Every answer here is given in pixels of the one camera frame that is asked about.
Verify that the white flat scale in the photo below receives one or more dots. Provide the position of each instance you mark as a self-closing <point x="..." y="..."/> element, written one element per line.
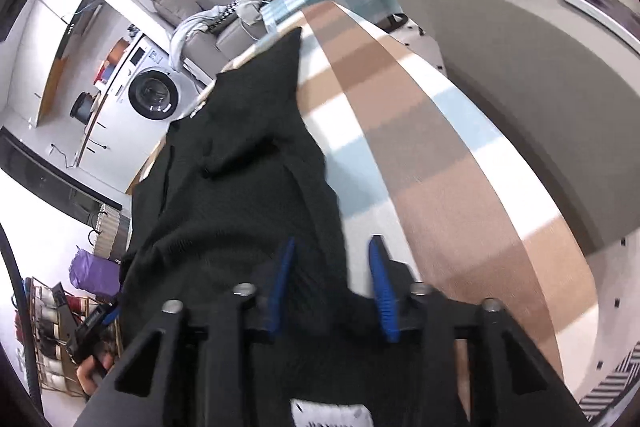
<point x="595" y="2"/>

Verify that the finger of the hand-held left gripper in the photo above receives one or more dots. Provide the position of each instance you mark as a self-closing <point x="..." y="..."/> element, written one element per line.
<point x="109" y="314"/>

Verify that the person's left hand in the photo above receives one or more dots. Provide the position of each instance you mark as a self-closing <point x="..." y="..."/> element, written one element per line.
<point x="91" y="373"/>

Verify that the dark glass door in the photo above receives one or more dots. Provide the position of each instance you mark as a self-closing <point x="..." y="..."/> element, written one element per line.
<point x="45" y="177"/>

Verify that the beige bedside cabinet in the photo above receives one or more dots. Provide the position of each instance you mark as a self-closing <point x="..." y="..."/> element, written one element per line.
<point x="525" y="72"/>

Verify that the houndstooth cushion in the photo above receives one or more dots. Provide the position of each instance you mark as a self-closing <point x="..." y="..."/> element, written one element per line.
<point x="225" y="14"/>

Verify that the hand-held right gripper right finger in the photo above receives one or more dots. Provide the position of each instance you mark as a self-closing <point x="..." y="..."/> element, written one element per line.
<point x="381" y="292"/>

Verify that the brown blue plaid tablecloth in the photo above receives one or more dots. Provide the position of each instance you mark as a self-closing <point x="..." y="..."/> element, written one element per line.
<point x="425" y="132"/>

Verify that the black white striped cloth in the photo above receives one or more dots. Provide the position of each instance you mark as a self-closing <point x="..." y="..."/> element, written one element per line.
<point x="615" y="382"/>

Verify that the wooden shoe rack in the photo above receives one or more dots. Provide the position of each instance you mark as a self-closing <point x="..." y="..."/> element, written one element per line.
<point x="50" y="337"/>

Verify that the white wall cabinets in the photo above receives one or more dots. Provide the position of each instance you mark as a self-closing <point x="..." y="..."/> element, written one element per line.
<point x="45" y="37"/>

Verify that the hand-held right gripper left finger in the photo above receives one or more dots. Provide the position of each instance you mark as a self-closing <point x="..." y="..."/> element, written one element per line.
<point x="279" y="292"/>

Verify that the white washing machine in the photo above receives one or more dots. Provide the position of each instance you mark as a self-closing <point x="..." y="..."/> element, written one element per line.
<point x="152" y="94"/>

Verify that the range hood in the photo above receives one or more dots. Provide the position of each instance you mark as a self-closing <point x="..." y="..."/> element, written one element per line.
<point x="75" y="27"/>

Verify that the grey sofa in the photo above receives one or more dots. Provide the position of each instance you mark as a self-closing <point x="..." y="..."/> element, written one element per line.
<point x="235" y="43"/>

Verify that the orange cooking pot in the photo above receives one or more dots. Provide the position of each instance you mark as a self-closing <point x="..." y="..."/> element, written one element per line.
<point x="118" y="51"/>

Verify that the white base cabinets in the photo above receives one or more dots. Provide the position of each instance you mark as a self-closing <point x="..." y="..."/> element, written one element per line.
<point x="120" y="147"/>

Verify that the black cooking pot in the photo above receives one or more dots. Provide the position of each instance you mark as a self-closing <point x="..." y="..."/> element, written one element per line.
<point x="82" y="107"/>

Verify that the woven laundry basket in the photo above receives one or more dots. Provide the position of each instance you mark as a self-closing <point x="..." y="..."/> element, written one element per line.
<point x="112" y="234"/>

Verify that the grey garment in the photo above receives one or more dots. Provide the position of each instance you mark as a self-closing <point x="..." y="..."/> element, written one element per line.
<point x="255" y="2"/>

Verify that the black knit sweater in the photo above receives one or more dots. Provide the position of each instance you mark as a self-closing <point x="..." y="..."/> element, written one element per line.
<point x="240" y="187"/>

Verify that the purple plastic bag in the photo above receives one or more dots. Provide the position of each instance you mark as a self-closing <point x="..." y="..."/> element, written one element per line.
<point x="92" y="272"/>

